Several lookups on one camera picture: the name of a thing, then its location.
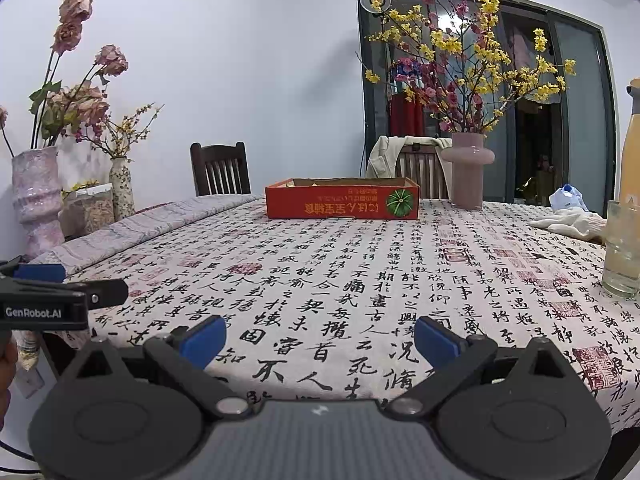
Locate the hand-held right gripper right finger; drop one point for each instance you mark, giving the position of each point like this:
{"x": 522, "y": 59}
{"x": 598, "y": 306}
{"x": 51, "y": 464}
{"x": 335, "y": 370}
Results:
{"x": 435, "y": 340}

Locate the thin yellow twig branches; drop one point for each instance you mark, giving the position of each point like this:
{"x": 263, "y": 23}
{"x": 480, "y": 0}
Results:
{"x": 125, "y": 130}

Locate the dried pink roses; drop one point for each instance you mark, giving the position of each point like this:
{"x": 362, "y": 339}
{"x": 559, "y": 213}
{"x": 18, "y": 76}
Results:
{"x": 75, "y": 7}

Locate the person's left hand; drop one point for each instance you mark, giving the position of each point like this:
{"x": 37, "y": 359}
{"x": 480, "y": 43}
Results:
{"x": 7, "y": 380}

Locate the chair with beige jacket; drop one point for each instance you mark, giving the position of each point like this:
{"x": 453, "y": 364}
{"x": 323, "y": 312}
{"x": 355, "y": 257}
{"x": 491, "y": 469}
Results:
{"x": 382, "y": 157}

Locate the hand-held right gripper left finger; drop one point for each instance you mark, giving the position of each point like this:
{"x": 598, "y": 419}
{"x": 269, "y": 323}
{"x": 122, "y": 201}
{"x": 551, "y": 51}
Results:
{"x": 205, "y": 340}

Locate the white gloves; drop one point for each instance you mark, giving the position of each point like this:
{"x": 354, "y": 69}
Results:
{"x": 570, "y": 222}

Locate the wooden chair with jacket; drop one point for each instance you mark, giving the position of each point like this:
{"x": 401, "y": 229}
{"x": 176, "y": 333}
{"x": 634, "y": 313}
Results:
{"x": 420, "y": 175}

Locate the jar of grains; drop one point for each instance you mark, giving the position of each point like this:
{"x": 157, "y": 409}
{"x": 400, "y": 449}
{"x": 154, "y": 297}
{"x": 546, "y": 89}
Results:
{"x": 95, "y": 210}

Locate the glass sliding door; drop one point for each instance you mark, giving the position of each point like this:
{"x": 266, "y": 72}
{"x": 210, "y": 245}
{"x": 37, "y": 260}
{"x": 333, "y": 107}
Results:
{"x": 580, "y": 110}

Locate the blue plastic bag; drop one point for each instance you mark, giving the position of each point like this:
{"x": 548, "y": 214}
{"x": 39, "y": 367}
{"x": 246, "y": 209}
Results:
{"x": 570, "y": 195}

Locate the pink glass vase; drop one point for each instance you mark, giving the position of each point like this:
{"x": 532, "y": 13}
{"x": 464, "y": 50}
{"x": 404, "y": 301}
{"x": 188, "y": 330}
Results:
{"x": 467, "y": 175}

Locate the pink patterned quilt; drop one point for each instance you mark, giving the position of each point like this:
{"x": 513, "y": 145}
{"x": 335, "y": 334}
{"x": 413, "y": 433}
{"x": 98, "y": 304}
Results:
{"x": 165, "y": 215}

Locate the red cardboard box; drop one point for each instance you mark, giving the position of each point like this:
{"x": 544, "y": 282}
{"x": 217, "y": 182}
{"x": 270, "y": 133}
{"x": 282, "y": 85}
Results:
{"x": 325, "y": 207}

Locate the yellow and pink blossom branches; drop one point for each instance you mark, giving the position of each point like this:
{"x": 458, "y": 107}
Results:
{"x": 450, "y": 50}

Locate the dark wooden chair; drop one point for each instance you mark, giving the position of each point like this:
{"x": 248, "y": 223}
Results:
{"x": 220, "y": 170}

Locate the pink textured tall vase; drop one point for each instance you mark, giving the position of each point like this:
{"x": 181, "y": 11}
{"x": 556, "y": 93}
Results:
{"x": 35, "y": 200}

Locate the speckled slim vase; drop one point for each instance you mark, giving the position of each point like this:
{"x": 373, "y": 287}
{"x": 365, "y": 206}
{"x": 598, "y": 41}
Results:
{"x": 122, "y": 190}

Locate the yellow bottle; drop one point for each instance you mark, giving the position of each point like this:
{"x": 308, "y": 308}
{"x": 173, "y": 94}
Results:
{"x": 631, "y": 150}

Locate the clear drinking glass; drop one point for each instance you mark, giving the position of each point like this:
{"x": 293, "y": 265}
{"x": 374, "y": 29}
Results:
{"x": 620, "y": 255}

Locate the red hanging garment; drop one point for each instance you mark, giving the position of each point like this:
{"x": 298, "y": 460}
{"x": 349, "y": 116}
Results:
{"x": 405, "y": 115}

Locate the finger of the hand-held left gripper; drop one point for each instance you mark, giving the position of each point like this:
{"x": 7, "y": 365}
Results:
{"x": 40, "y": 273}
{"x": 105, "y": 292}

